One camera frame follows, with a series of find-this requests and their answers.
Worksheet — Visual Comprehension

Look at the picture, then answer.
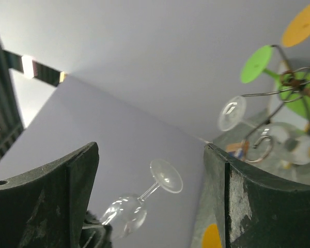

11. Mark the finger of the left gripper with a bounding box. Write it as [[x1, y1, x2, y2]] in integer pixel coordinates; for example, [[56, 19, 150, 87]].
[[79, 210, 113, 248]]

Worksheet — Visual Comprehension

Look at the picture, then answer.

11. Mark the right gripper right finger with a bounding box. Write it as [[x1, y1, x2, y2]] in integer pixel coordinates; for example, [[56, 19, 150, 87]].
[[204, 143, 310, 247]]

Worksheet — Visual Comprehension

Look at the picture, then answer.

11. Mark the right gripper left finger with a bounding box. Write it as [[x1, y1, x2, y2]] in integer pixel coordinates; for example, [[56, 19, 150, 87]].
[[0, 142, 99, 247]]

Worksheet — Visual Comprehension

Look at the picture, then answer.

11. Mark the clear wine glass front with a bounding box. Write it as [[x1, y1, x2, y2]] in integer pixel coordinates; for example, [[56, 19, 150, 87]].
[[100, 159, 183, 239]]

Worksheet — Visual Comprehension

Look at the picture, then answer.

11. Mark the clear wine glass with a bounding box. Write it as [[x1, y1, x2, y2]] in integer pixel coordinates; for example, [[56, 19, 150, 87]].
[[100, 159, 183, 239], [218, 96, 310, 165]]

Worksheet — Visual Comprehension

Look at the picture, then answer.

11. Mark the orange plastic wine glass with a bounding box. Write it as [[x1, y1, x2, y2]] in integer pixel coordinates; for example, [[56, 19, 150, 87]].
[[201, 223, 222, 248]]

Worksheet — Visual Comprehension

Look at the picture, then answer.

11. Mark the clear wine glass left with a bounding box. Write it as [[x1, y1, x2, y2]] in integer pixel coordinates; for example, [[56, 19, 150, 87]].
[[218, 96, 310, 165]]

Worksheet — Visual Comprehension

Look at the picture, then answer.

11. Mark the green plastic wine glass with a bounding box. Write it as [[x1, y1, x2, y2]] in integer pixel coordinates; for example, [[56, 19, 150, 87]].
[[240, 45, 310, 118]]

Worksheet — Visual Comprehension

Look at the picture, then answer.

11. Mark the copper wire glass rack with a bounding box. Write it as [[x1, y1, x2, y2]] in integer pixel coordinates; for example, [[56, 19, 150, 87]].
[[240, 44, 310, 163]]

